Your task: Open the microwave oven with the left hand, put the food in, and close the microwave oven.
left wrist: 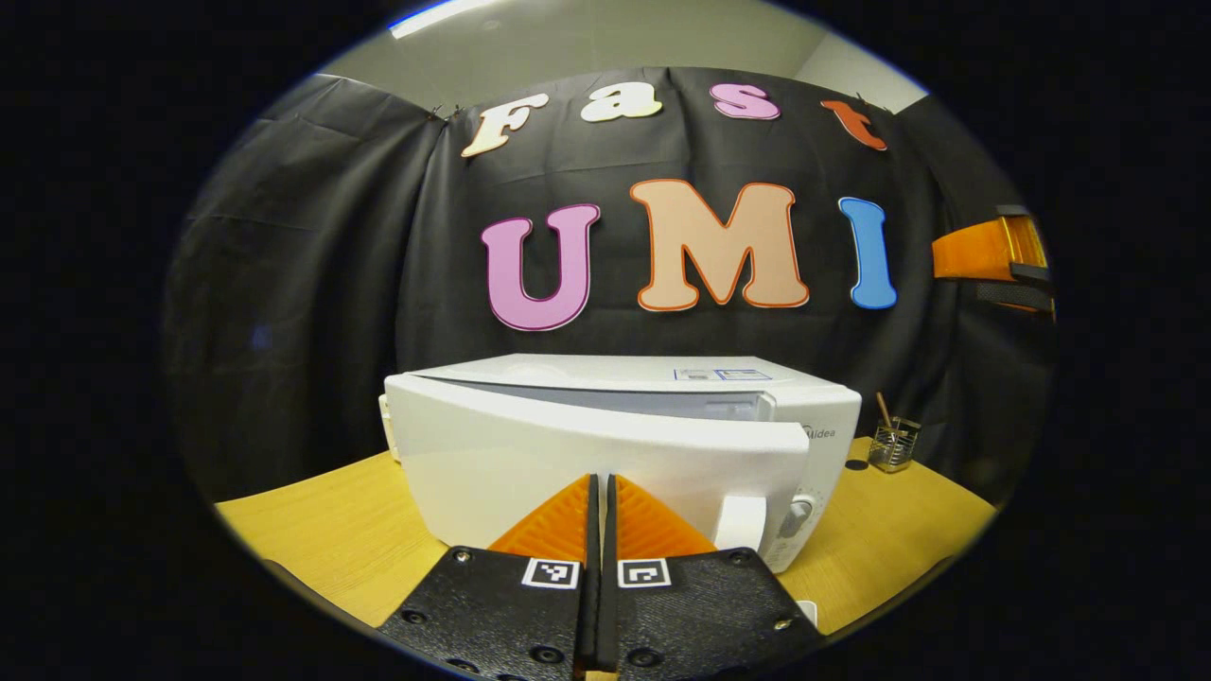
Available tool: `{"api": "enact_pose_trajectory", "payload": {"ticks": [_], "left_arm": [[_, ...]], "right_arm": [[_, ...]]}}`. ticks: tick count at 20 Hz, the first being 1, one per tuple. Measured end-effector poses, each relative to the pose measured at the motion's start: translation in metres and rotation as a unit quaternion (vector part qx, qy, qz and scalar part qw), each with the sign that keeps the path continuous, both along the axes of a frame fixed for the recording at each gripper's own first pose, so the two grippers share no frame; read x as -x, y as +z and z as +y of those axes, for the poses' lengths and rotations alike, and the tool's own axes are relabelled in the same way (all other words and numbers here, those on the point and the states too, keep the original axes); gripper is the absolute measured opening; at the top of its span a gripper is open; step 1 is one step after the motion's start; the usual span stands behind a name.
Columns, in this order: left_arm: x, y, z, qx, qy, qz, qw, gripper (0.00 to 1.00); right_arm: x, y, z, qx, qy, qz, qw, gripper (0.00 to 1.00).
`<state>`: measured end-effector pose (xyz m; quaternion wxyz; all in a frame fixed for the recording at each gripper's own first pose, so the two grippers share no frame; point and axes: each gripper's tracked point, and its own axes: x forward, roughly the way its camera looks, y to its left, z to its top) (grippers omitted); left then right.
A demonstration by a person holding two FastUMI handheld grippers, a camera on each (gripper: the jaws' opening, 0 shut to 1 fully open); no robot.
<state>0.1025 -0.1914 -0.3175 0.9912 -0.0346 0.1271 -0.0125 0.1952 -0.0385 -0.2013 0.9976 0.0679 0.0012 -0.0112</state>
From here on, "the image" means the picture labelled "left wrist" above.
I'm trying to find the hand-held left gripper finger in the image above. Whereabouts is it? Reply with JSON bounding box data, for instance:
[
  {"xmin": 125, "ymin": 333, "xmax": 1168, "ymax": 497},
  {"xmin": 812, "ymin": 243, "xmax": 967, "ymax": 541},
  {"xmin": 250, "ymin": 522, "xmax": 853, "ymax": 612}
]
[
  {"xmin": 378, "ymin": 473, "xmax": 604, "ymax": 681},
  {"xmin": 603, "ymin": 473, "xmax": 824, "ymax": 680}
]

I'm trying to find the white microwave oven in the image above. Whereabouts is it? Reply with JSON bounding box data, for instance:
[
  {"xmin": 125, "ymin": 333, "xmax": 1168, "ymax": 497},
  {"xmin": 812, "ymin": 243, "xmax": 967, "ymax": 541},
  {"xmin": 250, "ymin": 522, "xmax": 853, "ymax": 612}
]
[{"xmin": 378, "ymin": 354, "xmax": 863, "ymax": 575}]

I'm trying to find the metal mesh holder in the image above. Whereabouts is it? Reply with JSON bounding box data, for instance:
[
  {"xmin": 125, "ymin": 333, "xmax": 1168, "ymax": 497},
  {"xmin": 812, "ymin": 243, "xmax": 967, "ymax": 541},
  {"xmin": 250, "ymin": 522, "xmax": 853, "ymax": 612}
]
[{"xmin": 869, "ymin": 393, "xmax": 923, "ymax": 474}]

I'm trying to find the black backdrop cloth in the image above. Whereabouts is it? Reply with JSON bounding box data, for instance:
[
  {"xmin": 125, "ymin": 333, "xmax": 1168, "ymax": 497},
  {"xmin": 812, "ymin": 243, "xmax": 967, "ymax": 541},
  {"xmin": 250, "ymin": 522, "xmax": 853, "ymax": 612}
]
[{"xmin": 163, "ymin": 66, "xmax": 1056, "ymax": 507}]

